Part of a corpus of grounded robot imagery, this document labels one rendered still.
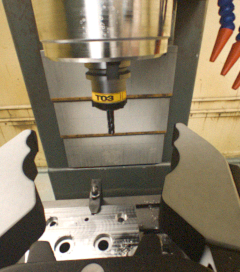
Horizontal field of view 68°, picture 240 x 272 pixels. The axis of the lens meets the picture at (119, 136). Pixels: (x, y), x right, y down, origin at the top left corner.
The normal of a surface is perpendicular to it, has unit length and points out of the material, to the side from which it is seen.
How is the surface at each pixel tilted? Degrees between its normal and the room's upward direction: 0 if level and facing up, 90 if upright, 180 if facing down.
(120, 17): 90
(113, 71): 90
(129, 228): 0
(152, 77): 90
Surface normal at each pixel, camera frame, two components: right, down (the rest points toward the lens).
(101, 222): -0.03, -0.88
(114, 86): 0.32, 0.44
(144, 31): 0.54, 0.39
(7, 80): 0.04, 0.48
